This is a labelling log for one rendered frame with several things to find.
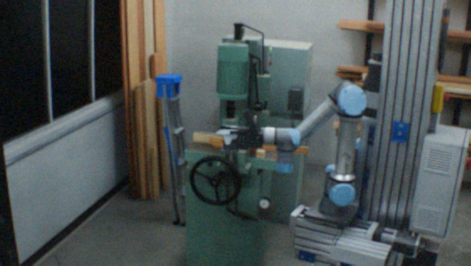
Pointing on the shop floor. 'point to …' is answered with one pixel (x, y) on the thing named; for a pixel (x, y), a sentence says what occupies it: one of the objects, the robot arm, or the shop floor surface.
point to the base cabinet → (224, 227)
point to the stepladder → (171, 121)
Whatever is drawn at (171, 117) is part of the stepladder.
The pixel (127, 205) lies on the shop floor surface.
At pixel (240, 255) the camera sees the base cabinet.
